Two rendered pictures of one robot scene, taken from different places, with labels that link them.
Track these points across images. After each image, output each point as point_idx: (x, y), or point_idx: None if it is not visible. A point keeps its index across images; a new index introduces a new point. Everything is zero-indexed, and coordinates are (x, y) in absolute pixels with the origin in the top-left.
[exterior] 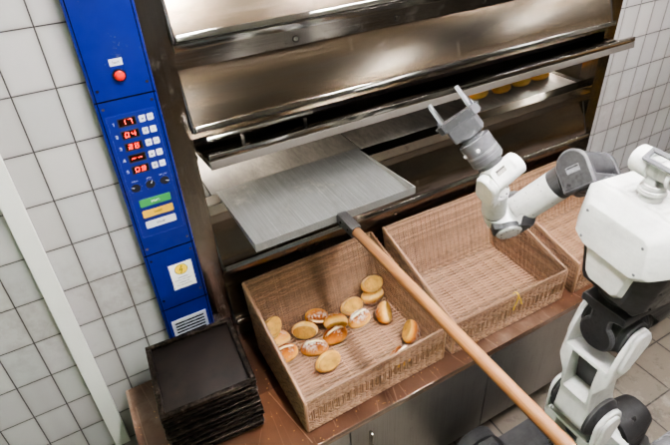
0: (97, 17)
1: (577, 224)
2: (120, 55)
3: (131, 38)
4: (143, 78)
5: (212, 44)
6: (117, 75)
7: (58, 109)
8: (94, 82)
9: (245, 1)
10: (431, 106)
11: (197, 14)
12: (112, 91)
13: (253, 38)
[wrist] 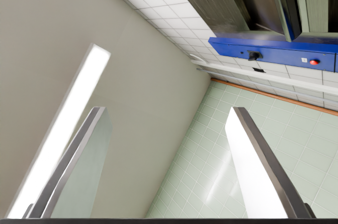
0: (276, 57)
1: None
2: (300, 57)
3: (288, 52)
4: (321, 54)
5: (305, 11)
6: (312, 64)
7: (337, 74)
8: (317, 68)
9: None
10: (228, 127)
11: (275, 19)
12: (327, 66)
13: None
